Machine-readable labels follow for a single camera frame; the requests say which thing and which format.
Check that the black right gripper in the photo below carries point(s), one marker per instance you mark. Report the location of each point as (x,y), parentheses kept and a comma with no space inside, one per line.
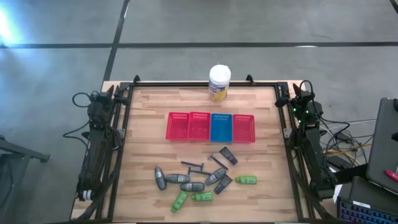
(306,102)

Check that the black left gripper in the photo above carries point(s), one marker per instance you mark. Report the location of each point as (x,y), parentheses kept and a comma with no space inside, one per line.
(99,104)

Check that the dark squeeze tube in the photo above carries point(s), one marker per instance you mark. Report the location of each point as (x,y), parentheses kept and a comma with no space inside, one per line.
(223,184)
(228,155)

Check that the grey travel bottle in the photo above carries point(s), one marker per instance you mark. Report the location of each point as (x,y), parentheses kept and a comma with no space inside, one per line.
(178,178)
(192,186)
(160,179)
(215,176)

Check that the dark blue disposable razor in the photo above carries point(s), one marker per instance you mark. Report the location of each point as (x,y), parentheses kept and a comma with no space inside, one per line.
(199,171)
(191,164)

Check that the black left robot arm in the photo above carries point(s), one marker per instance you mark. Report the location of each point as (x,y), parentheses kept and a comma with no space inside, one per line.
(96,155)

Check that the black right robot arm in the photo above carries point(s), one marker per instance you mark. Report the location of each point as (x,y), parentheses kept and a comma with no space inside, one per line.
(314,149)

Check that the black power adapter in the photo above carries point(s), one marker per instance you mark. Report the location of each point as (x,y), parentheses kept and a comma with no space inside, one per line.
(342,136)

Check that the red plastic basket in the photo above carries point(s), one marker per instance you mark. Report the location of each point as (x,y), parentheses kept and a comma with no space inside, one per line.
(244,129)
(177,127)
(199,127)

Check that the white-lidded yellow wipes canister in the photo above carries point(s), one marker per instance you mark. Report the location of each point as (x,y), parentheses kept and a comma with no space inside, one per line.
(219,81)

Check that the blue plastic basket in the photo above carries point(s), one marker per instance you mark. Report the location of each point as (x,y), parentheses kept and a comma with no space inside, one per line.
(221,129)

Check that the black flat bar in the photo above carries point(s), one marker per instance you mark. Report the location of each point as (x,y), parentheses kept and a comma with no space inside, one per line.
(348,175)

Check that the grey laptop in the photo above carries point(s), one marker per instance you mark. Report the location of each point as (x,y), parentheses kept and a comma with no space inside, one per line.
(384,146)

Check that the black side table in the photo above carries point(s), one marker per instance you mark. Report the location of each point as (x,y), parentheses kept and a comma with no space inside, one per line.
(18,152)

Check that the black equipment box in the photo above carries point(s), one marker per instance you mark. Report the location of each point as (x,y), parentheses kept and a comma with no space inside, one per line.
(367,193)

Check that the backlit computer keyboard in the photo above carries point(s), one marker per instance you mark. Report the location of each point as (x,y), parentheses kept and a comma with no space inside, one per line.
(357,214)

